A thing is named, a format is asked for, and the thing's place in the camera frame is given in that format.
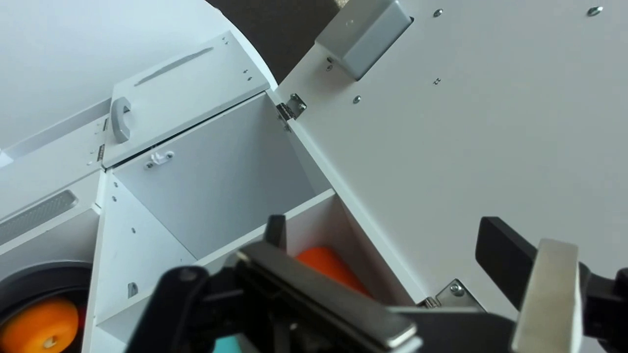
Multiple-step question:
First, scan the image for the round black appliance door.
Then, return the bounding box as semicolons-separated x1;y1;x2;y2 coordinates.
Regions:
0;261;94;353

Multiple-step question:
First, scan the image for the white cabinet door, box handle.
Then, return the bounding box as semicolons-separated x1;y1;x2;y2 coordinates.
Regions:
273;0;628;353

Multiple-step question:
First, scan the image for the white toy kitchen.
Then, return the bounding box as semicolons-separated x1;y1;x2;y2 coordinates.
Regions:
0;0;628;353

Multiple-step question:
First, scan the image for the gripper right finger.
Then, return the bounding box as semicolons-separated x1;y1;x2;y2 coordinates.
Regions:
474;216;628;353

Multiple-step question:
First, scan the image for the grey curved door handle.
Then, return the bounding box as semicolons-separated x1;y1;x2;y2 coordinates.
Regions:
111;97;133;144

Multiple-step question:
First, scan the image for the orange toy ball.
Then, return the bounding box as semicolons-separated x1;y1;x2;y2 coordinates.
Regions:
0;298;79;353

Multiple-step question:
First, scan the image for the orange toy in cabinet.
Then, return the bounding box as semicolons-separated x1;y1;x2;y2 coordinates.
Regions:
296;246;371;297

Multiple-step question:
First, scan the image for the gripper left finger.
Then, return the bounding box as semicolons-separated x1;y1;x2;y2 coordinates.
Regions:
125;214;423;353

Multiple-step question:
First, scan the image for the grey box-shaped door handle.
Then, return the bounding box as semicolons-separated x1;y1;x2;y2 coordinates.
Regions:
315;0;413;81

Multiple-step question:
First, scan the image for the teal toy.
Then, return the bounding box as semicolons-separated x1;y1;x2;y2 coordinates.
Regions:
213;336;246;353

